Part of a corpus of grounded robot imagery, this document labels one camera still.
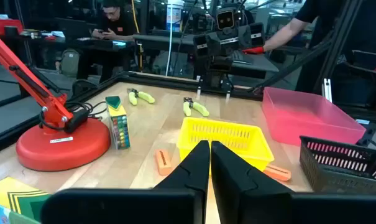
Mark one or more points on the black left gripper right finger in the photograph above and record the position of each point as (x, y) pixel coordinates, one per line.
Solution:
(231, 186)

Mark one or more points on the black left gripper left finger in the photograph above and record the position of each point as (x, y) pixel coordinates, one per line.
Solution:
(190, 174)

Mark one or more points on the crayon box with crayon picture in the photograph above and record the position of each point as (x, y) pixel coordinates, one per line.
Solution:
(121, 130)

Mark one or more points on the black plastic basket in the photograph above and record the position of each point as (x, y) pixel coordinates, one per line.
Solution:
(340, 180)

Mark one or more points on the yellow and green crayon box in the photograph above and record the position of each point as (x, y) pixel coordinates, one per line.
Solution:
(16, 196)

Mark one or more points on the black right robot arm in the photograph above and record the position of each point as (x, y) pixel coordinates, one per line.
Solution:
(218, 71)

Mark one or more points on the small red object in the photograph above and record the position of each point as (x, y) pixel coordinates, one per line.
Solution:
(253, 50)

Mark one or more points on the orange eraser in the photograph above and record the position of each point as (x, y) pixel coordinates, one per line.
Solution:
(163, 161)
(277, 173)

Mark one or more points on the grey desk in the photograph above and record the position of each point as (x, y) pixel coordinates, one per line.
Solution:
(259, 63)

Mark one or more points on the yellow plastic basket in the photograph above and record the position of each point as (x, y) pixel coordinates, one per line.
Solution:
(225, 130)

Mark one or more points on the blue and white container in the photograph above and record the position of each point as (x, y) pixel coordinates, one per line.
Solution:
(175, 18)

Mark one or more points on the person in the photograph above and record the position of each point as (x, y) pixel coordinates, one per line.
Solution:
(119, 25)
(318, 12)

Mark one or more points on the pink plastic bin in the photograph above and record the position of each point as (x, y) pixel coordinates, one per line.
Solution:
(299, 118)

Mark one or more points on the red desk lamp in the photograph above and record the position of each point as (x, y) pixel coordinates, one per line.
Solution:
(63, 149)

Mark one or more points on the black desk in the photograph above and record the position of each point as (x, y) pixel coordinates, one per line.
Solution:
(91, 43)

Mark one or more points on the black chair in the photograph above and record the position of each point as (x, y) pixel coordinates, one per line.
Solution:
(364, 81)

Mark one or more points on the black laptop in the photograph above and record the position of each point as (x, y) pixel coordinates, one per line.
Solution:
(72, 28)

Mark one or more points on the grey-green backpack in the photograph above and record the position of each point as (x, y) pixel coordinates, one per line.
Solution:
(69, 63)

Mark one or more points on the red box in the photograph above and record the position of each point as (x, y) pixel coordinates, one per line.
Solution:
(1, 25)

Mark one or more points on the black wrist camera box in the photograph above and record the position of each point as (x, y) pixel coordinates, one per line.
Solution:
(225, 19)

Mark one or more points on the black diagonal frame strut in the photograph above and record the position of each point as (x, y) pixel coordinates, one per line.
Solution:
(299, 62)

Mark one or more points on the silver frame bracket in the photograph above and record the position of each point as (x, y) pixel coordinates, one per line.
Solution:
(327, 90)

